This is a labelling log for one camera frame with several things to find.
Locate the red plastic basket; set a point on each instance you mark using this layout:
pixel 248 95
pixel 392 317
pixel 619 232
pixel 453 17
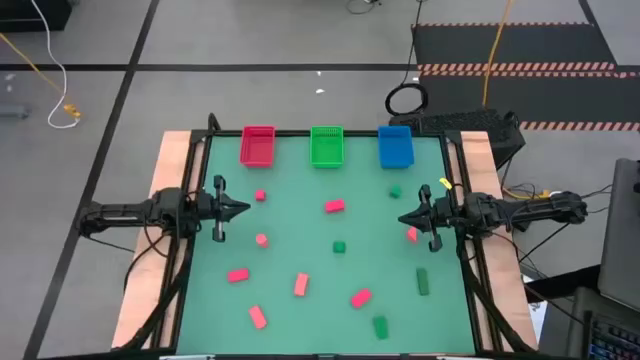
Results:
pixel 257 147

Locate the black hazard-striped floor mat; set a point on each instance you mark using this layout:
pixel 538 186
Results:
pixel 525 45

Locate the red block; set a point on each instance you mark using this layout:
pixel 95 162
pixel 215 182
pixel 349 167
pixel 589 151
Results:
pixel 412 235
pixel 238 275
pixel 361 298
pixel 335 206
pixel 301 284
pixel 258 317
pixel 260 195
pixel 262 240

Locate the yellow tag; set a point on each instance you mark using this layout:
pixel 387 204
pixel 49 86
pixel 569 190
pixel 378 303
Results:
pixel 445 183

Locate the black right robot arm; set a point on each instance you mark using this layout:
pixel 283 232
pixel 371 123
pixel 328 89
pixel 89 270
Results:
pixel 525 210

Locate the computer keyboard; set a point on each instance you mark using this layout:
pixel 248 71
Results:
pixel 615 342

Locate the blue plastic basket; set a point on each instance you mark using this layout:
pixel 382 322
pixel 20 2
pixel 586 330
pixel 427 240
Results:
pixel 395 147

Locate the green block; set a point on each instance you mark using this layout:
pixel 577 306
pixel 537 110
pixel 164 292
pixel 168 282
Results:
pixel 380 327
pixel 339 246
pixel 422 281
pixel 395 191

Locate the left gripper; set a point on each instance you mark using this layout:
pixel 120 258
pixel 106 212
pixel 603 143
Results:
pixel 219 210

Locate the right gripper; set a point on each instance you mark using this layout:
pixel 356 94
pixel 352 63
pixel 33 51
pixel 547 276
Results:
pixel 442 212

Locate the green table mat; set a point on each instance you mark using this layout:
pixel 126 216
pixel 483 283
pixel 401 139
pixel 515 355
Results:
pixel 310 320

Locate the black cabinet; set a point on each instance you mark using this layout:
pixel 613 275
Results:
pixel 30 12

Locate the green plastic basket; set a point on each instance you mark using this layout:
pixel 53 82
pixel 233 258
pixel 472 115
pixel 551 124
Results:
pixel 327 147

